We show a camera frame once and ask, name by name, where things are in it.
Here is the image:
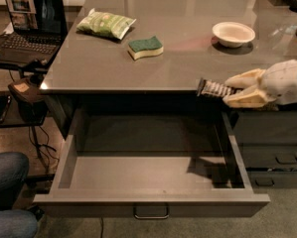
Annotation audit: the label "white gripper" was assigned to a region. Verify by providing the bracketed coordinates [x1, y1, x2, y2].
[223, 59, 297, 108]

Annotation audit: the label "black rxbar chocolate bar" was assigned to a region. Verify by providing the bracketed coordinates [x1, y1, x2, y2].
[197, 78, 240, 98]

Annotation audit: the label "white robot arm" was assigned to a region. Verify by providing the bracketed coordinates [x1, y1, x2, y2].
[223, 59, 297, 108]

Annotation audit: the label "dark side drawer cabinet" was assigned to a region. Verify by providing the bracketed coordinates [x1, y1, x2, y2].
[230, 109, 297, 188]

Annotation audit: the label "open grey top drawer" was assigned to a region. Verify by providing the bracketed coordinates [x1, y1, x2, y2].
[35, 109, 269, 218]

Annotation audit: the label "white bowl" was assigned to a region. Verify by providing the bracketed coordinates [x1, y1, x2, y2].
[212, 22, 255, 49]

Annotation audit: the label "green yellow sponge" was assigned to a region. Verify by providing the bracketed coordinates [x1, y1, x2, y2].
[128, 37, 164, 60]

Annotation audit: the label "green chip bag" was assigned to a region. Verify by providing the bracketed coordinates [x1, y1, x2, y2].
[76, 8, 136, 40]

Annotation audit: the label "black device with label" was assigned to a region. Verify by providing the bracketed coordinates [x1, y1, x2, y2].
[8, 77, 44, 104]

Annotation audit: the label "black laptop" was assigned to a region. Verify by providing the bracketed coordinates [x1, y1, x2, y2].
[0, 0, 68, 69]

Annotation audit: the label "black laptop stand table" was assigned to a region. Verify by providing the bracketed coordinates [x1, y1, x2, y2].
[0, 70, 55, 182]

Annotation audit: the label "person's leg in jeans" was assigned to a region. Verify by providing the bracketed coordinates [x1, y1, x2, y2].
[0, 152, 29, 210]

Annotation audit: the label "metal drawer handle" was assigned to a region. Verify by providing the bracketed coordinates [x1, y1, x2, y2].
[133, 205, 169, 220]

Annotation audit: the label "black cables on floor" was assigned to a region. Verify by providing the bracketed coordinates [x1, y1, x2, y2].
[28, 125, 61, 174]

